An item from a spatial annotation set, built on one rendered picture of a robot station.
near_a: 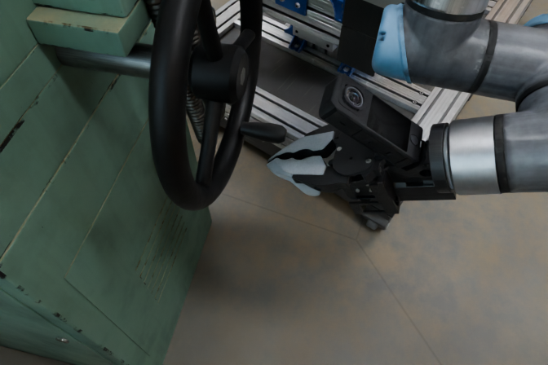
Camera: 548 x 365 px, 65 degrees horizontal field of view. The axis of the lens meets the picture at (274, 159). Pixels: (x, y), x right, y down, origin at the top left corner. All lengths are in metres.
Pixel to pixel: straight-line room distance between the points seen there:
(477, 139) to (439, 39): 0.10
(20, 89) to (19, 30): 0.05
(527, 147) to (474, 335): 0.88
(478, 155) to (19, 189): 0.45
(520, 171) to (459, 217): 0.96
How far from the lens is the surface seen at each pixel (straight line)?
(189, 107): 0.57
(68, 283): 0.64
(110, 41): 0.44
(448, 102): 1.32
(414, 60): 0.46
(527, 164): 0.42
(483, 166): 0.43
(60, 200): 0.57
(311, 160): 0.49
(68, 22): 0.46
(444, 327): 1.23
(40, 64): 0.50
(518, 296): 1.34
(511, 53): 0.47
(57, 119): 0.53
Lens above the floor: 1.12
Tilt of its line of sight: 54 degrees down
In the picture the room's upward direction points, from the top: straight up
